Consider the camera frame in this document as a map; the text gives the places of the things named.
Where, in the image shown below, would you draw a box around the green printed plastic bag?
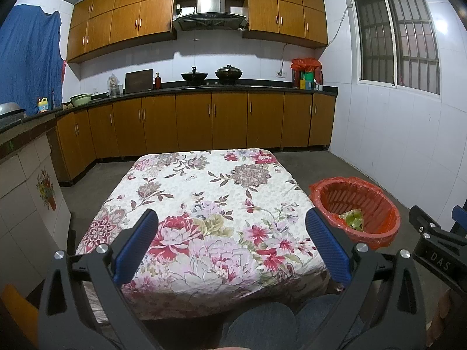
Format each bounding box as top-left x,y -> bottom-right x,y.
339,209 -> 364,232

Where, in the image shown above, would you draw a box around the green basin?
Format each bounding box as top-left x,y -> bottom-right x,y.
70,93 -> 92,108

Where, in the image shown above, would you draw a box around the floral tablecloth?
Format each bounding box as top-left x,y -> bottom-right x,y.
77,148 -> 329,320

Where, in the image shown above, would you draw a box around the red trash basket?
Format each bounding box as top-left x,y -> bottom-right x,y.
309,177 -> 400,250

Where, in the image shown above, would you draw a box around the barred window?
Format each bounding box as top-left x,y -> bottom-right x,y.
352,0 -> 440,95

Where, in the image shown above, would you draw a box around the black lidded wok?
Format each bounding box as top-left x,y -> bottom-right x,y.
215,65 -> 242,85

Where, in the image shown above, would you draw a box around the black wok with handle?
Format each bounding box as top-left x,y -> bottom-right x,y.
181,66 -> 208,86

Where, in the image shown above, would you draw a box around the lower kitchen cabinets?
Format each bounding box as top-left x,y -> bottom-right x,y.
48,92 -> 337,184

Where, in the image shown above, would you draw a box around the red bag of groceries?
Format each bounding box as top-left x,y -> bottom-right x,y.
290,58 -> 324,90

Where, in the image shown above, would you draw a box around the range hood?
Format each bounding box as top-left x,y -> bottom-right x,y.
172,0 -> 249,32

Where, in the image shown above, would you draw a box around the yellow detergent bottle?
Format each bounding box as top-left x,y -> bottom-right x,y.
37,97 -> 49,113

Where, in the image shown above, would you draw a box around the glass jar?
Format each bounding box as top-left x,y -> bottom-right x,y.
108,74 -> 123,97

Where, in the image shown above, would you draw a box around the blue hanging cloth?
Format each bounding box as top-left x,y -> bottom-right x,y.
1,5 -> 65,116

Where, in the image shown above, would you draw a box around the kitchen cabinets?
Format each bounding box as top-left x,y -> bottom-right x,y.
48,92 -> 337,184
67,0 -> 328,62

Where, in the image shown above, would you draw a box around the dark cutting board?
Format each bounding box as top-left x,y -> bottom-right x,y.
124,69 -> 154,94

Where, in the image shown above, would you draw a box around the upper kitchen cabinets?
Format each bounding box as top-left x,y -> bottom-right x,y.
67,0 -> 328,62

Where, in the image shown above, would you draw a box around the red sauce bottle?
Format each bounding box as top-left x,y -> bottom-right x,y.
154,73 -> 161,89

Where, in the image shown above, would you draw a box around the metal pot lid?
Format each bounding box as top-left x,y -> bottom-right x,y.
0,102 -> 25,118

